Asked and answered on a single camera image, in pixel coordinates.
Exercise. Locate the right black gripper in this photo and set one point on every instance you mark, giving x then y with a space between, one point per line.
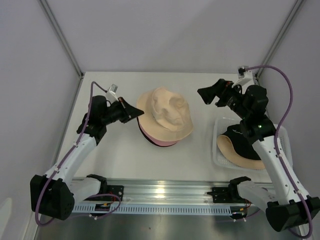
208 94

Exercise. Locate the right aluminium frame post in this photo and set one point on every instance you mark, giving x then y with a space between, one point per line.
283 30

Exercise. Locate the black and beige hat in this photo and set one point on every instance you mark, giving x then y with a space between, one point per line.
237 150

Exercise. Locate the left aluminium frame post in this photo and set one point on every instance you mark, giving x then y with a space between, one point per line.
49 14

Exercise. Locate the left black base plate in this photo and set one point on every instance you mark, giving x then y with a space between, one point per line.
117 190

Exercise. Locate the beige bucket hat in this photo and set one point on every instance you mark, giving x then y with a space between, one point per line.
166 117

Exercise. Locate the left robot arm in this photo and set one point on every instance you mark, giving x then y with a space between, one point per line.
53 193

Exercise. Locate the white slotted cable duct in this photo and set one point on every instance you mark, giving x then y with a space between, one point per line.
158 209

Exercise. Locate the white plastic basket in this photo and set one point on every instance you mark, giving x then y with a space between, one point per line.
220 126

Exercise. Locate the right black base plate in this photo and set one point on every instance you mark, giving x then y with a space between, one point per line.
221 195

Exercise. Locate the black smiley bucket hat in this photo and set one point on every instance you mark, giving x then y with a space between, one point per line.
150 138

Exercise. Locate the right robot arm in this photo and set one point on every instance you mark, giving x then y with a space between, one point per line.
291 205

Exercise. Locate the aluminium frame post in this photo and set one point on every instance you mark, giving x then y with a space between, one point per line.
283 30
49 14

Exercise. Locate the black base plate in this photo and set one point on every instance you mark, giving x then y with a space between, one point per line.
221 195
117 190

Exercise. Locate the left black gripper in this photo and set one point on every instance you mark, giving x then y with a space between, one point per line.
128 112

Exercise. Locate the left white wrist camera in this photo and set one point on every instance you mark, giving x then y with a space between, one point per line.
111 94

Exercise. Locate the pink bucket hat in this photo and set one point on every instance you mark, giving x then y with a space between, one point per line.
160 141

